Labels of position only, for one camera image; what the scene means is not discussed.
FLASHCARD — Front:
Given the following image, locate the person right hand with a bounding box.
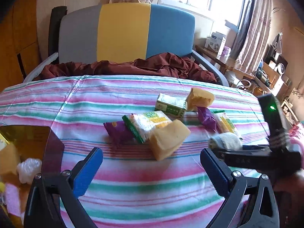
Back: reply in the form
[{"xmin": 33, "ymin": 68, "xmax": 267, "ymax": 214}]
[{"xmin": 273, "ymin": 169, "xmax": 303, "ymax": 195}]

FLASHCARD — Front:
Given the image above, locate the maroon blanket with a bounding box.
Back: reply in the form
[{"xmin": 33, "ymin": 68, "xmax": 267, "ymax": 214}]
[{"xmin": 34, "ymin": 52, "xmax": 219, "ymax": 84}]

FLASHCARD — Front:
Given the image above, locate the pink hair roller pack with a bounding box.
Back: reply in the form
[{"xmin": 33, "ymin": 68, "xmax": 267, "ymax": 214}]
[{"xmin": 5, "ymin": 183, "xmax": 22, "ymax": 217}]

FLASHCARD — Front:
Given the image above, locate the white sock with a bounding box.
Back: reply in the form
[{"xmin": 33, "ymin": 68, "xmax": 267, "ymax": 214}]
[{"xmin": 208, "ymin": 132, "xmax": 243, "ymax": 151}]

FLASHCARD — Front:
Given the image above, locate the wooden wardrobe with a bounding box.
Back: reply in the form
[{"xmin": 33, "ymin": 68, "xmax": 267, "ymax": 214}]
[{"xmin": 1, "ymin": 0, "xmax": 41, "ymax": 90}]

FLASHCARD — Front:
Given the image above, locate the gold metal tin box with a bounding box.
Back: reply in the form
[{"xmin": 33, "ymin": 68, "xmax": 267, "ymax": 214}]
[{"xmin": 0, "ymin": 125, "xmax": 66, "ymax": 228}]

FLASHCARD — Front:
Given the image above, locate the grey yellow blue headboard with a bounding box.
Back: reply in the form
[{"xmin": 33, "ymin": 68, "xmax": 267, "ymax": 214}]
[{"xmin": 58, "ymin": 3, "xmax": 195, "ymax": 63}]

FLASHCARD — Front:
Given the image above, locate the yellow sponge block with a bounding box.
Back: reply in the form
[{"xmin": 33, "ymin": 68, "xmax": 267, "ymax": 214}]
[
  {"xmin": 0, "ymin": 143, "xmax": 20, "ymax": 176},
  {"xmin": 186, "ymin": 88, "xmax": 215, "ymax": 111},
  {"xmin": 149, "ymin": 120, "xmax": 191, "ymax": 161}
]

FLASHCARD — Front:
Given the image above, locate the purple snack packet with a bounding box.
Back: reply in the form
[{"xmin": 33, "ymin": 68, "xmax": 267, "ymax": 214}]
[
  {"xmin": 197, "ymin": 107, "xmax": 217, "ymax": 132},
  {"xmin": 104, "ymin": 121, "xmax": 134, "ymax": 145}
]

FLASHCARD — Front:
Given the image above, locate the pink curtain right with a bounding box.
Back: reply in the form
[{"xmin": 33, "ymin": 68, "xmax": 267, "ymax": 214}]
[{"xmin": 230, "ymin": 0, "xmax": 273, "ymax": 74}]

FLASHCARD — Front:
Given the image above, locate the green medicine box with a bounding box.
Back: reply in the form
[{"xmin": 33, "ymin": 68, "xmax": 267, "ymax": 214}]
[{"xmin": 155, "ymin": 93, "xmax": 188, "ymax": 118}]

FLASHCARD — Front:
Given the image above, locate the white plastic bag ball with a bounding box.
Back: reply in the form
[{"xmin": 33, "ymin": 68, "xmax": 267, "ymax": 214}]
[{"xmin": 17, "ymin": 158, "xmax": 42, "ymax": 185}]

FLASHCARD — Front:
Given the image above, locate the white appliance box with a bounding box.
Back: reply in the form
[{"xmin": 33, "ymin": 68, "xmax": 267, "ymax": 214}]
[{"xmin": 205, "ymin": 32, "xmax": 226, "ymax": 56}]

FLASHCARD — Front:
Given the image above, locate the wooden side desk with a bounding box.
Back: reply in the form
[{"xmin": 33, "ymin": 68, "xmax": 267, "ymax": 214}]
[{"xmin": 195, "ymin": 45, "xmax": 285, "ymax": 96}]

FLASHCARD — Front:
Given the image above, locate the striped bed sheet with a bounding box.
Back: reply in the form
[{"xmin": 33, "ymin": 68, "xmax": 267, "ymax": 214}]
[{"xmin": 1, "ymin": 75, "xmax": 268, "ymax": 227}]

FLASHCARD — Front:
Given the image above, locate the green Weidan snack pack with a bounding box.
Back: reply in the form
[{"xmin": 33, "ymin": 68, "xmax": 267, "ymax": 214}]
[{"xmin": 122, "ymin": 111, "xmax": 172, "ymax": 144}]

